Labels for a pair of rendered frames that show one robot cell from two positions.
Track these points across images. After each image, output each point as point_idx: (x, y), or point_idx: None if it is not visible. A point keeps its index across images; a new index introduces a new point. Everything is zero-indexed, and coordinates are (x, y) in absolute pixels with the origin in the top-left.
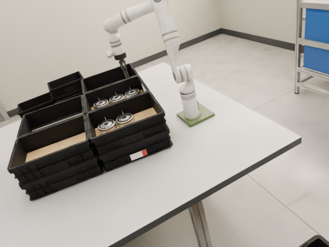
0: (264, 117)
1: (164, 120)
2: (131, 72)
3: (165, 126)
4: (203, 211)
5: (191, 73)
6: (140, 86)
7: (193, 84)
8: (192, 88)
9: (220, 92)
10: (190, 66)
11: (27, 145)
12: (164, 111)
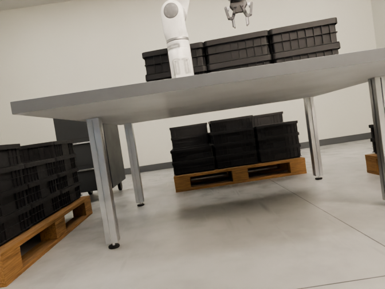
0: (89, 90)
1: (146, 64)
2: (335, 35)
3: (146, 71)
4: (90, 147)
5: (160, 12)
6: (262, 46)
7: (163, 29)
8: (165, 36)
9: (224, 70)
10: (165, 3)
11: None
12: (144, 53)
